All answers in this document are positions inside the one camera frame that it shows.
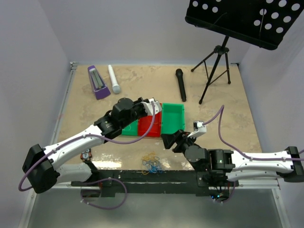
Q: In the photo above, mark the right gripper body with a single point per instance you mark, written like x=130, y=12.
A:
x=184, y=142

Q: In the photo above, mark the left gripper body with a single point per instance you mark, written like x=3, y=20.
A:
x=138, y=111

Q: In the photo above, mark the green bin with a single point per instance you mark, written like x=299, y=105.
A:
x=131, y=129
x=173, y=118

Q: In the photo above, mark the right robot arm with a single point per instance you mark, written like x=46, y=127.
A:
x=219, y=167

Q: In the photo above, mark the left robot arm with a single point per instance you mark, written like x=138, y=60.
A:
x=46, y=166

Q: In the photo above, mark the white microphone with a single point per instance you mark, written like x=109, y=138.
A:
x=115, y=86

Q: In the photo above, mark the purple metronome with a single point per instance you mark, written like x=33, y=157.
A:
x=99, y=87

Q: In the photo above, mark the black microphone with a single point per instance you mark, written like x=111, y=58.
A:
x=179, y=75

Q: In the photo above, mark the owl number tile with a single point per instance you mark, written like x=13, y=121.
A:
x=86, y=155

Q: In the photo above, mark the black music stand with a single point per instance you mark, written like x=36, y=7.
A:
x=262, y=23

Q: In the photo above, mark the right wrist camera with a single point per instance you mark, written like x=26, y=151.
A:
x=199, y=129

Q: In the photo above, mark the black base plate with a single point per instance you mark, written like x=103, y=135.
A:
x=167, y=182

